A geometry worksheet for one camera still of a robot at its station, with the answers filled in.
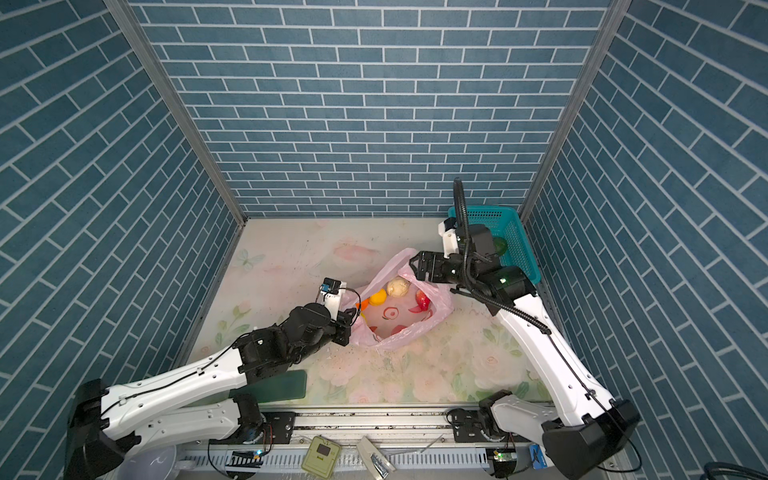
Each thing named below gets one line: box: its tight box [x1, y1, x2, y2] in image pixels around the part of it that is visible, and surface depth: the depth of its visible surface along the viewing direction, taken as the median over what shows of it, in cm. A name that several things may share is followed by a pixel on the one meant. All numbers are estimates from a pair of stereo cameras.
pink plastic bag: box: [347, 248, 455, 351], surface depth 80 cm
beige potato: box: [386, 276, 411, 297], surface depth 96 cm
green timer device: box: [302, 436, 342, 480], surface depth 70 cm
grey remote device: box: [357, 435, 396, 480], surface depth 69 cm
